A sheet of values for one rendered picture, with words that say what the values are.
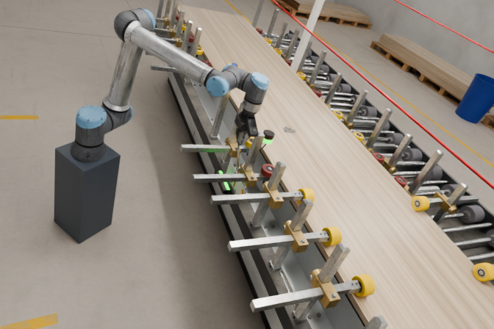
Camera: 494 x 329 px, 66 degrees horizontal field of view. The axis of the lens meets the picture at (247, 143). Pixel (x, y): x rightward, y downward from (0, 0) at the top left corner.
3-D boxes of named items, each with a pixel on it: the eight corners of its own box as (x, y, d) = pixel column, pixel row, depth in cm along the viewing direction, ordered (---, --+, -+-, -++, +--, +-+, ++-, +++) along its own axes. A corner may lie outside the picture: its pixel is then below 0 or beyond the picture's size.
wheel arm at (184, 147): (181, 153, 204) (182, 147, 202) (179, 149, 207) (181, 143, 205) (252, 153, 224) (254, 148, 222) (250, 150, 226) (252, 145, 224)
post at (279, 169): (249, 236, 194) (281, 164, 168) (247, 230, 196) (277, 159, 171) (256, 236, 195) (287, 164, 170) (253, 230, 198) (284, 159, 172)
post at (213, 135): (210, 139, 245) (228, 78, 221) (209, 135, 248) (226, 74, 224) (217, 139, 247) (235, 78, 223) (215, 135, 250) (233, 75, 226)
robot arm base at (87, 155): (85, 167, 206) (86, 152, 201) (62, 149, 213) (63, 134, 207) (113, 154, 221) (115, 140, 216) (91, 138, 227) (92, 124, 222)
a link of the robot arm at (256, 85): (255, 69, 176) (273, 78, 173) (248, 92, 182) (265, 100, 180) (246, 74, 168) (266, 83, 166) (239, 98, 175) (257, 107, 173)
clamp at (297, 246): (293, 253, 155) (298, 245, 153) (280, 228, 165) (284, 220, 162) (306, 252, 158) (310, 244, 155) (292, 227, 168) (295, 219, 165)
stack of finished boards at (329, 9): (367, 23, 1003) (370, 16, 994) (297, 11, 875) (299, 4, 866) (349, 12, 1053) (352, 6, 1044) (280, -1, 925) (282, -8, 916)
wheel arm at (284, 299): (253, 313, 127) (256, 308, 125) (248, 304, 129) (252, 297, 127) (364, 291, 149) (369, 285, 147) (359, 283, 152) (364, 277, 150)
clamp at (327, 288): (323, 309, 137) (328, 301, 135) (306, 277, 147) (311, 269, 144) (337, 306, 140) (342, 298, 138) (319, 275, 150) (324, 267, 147)
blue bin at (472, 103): (470, 125, 622) (498, 89, 584) (444, 108, 659) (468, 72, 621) (488, 125, 650) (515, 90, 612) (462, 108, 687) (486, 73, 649)
